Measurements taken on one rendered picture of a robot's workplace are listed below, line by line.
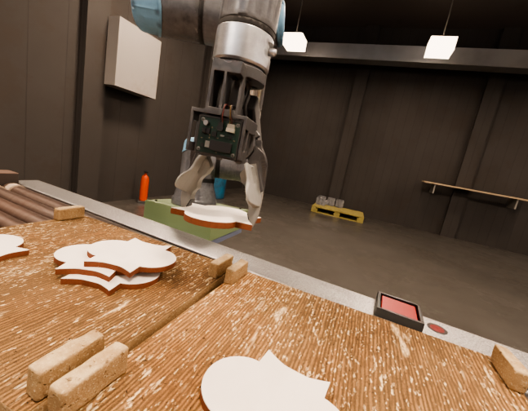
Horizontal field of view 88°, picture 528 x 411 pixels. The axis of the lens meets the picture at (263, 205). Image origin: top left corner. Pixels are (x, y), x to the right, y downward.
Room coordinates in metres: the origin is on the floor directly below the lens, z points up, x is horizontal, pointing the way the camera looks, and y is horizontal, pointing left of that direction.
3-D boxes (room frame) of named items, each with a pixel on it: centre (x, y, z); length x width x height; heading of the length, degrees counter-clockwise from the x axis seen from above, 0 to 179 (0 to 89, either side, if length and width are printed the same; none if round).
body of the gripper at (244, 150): (0.38, 0.07, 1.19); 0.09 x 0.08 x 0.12; 171
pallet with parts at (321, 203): (6.90, -1.88, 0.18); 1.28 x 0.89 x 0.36; 70
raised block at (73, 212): (0.59, 0.42, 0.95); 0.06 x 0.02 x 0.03; 161
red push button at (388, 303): (0.47, -0.28, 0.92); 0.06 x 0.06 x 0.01; 67
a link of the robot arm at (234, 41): (0.39, 0.06, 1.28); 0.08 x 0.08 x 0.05
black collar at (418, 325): (0.47, -0.28, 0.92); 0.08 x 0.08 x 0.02; 67
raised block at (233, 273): (0.45, 0.02, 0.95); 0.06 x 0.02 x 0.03; 160
